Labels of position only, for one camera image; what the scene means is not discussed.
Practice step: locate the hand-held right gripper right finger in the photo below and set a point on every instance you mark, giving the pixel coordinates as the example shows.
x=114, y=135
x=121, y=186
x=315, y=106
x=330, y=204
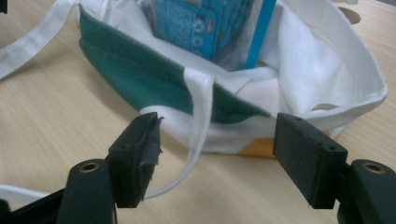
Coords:
x=305, y=161

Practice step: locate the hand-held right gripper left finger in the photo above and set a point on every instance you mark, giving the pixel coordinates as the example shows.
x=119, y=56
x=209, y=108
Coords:
x=134, y=161

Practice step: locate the white tote bag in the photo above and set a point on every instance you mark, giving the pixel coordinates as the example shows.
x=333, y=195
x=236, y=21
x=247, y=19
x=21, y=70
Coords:
x=311, y=62

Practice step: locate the blue printed plastic packet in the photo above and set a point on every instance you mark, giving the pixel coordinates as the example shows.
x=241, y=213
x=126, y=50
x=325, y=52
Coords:
x=190, y=28

